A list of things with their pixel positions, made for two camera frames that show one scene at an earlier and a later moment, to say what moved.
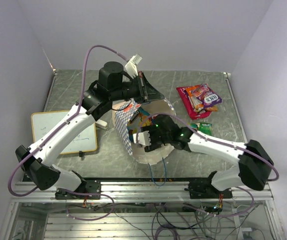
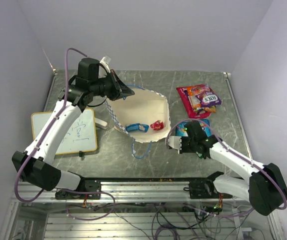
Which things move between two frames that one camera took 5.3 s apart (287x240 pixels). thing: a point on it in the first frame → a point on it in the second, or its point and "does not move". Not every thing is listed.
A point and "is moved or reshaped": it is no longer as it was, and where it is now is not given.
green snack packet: [203, 127] is moved or reshaped
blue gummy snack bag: [141, 119] → [180, 127]
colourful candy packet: [208, 97] does not move
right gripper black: [153, 145] → [183, 150]
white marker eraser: [101, 124] does not move
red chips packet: [187, 104] does not move
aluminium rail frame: [140, 210] does not move
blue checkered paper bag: [122, 112] is moved or reshaped
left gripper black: [147, 92] → [119, 90]
